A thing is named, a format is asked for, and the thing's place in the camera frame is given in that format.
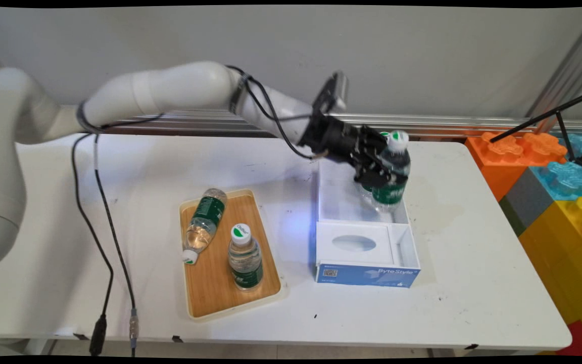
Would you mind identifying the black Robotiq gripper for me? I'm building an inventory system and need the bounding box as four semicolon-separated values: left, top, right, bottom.
298;114;409;191

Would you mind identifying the water bottle green label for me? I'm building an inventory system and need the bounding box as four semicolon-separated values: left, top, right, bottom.
371;129;412;213
227;223;264;292
182;188;229;265
356;131;393;203

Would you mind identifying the white box with blue side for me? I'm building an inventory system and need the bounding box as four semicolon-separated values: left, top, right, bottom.
313;158;422;289

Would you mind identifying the large orange toy block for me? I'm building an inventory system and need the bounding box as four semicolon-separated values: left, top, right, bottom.
465;132;568;202

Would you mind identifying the grey toy block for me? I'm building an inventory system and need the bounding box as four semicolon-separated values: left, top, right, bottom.
499;168;555;238

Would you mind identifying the black tripod stand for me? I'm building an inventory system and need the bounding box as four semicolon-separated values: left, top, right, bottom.
489;88;582;170

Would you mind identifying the light blue toy block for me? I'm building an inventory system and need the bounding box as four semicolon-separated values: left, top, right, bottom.
558;133;582;167
529;161;582;202

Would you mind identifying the wooden tray with cream rim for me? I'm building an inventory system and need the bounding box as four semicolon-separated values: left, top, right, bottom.
178;189;283;322

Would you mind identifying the large yellow toy block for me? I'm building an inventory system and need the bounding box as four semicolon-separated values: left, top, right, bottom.
518;197;582;350

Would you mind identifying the red toy block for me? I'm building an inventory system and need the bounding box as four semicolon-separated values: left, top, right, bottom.
555;320;582;356

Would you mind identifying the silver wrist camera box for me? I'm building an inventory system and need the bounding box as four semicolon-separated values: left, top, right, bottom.
312;70;349;115

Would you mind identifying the aluminium rail along wall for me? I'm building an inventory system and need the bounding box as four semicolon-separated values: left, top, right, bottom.
59;103;582;141

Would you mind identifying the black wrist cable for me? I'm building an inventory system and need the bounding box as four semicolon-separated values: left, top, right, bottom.
224;64;328;161

